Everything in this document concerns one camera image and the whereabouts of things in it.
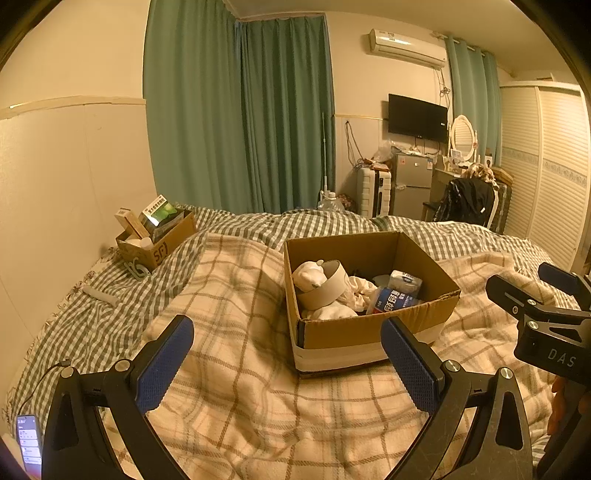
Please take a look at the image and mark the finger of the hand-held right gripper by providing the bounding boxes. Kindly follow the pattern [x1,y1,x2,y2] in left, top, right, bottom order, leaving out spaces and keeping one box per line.
[486,274,548,326]
[538,262,591,311]

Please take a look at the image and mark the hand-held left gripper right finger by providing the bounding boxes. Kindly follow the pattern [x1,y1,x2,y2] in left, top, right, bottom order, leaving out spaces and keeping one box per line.
[379,316,539,480]

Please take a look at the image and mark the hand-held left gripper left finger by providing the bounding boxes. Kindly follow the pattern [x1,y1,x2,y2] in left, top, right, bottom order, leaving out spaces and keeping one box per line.
[41,315,195,480]

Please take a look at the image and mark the large cardboard box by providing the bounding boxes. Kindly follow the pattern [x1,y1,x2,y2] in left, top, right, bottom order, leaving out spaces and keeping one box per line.
[283,231,462,374]

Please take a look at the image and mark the blue label water bottle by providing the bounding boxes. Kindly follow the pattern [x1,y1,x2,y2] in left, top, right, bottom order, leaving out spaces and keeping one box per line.
[367,286,421,315]

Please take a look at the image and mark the white tissue packet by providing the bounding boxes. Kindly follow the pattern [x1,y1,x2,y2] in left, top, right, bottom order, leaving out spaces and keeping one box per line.
[388,270,423,296]

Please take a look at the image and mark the white lace cloth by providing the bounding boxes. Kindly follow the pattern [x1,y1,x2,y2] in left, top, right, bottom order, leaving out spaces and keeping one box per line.
[339,275,379,311]

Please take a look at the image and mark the white knitted glove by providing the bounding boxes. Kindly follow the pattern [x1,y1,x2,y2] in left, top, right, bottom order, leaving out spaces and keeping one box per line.
[302,302,358,321]

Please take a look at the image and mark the round white bowl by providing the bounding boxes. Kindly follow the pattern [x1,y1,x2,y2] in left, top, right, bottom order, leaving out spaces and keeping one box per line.
[295,260,347,311]

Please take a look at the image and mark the white plush toy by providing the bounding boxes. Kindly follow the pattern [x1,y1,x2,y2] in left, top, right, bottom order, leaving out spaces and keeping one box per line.
[292,260,333,292]

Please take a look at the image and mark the person's right hand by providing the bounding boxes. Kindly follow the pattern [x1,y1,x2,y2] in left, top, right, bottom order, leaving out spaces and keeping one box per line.
[549,376,578,437]

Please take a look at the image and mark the white chair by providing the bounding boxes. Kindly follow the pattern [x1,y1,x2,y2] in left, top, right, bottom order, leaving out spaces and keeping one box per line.
[485,182,502,229]

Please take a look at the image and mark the dark green suitcase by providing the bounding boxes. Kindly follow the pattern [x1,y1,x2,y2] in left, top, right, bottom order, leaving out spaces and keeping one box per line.
[492,182,513,234]

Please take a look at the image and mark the beige plaid blanket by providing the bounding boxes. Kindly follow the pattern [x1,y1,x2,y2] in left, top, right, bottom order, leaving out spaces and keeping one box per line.
[99,232,559,480]

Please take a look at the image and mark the white tube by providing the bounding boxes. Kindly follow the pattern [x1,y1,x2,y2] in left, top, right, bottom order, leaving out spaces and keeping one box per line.
[83,285,118,305]

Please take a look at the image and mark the white louvred wardrobe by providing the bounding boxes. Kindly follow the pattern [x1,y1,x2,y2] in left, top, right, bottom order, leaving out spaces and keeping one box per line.
[496,83,591,273]

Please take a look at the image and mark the black jacket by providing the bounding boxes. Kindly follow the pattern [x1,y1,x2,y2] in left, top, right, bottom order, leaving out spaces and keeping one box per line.
[434,178,495,227]

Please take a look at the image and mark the small cardboard box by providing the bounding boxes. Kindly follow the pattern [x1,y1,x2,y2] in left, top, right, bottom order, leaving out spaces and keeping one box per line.
[115,210,197,271]

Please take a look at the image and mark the patterned cloth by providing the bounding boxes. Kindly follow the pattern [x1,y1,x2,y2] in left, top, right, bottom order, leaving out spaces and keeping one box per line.
[463,162,497,183]

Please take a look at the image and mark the dressing table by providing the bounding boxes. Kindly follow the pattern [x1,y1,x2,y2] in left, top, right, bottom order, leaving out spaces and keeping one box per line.
[422,166,472,222]

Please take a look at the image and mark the small yellow carton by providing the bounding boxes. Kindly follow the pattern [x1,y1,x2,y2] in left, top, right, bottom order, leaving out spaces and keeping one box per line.
[115,208,151,238]

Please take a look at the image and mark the green medicine box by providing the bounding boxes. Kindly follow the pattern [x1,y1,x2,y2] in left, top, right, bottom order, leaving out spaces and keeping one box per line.
[139,196,178,229]

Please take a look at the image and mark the grey fridge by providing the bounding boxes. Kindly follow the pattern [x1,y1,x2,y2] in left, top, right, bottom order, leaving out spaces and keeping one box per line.
[392,152,435,220]

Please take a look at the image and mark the smartphone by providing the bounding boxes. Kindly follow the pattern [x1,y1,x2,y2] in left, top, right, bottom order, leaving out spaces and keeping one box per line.
[16,414,44,478]

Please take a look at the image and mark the white oval mirror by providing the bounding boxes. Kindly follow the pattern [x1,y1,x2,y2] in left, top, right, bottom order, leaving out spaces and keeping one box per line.
[450,115,478,162]

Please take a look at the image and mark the white suitcase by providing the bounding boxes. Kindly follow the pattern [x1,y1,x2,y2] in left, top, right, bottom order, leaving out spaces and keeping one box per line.
[358,166,393,219]

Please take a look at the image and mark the clear water jug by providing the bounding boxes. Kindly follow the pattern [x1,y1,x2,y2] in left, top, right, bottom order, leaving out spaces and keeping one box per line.
[316,190,346,214]

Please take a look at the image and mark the narrow green curtain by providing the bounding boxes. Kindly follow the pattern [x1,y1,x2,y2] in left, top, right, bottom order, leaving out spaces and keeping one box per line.
[445,37,502,160]

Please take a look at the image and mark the wide green curtain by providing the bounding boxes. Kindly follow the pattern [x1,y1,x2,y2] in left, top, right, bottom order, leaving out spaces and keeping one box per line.
[143,0,335,215]

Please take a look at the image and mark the white air conditioner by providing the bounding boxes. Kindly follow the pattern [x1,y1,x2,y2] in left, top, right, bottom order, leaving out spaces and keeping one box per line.
[368,28,448,70]

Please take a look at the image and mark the charging cable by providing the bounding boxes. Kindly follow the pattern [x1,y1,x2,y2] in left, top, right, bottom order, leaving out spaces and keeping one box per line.
[16,360,72,416]

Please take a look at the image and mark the black wall television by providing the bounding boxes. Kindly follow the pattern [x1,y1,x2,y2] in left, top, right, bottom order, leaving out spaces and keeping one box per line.
[388,93,448,139]

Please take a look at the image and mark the wall cables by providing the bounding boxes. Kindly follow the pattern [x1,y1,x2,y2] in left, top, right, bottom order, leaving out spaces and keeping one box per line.
[345,120,370,167]

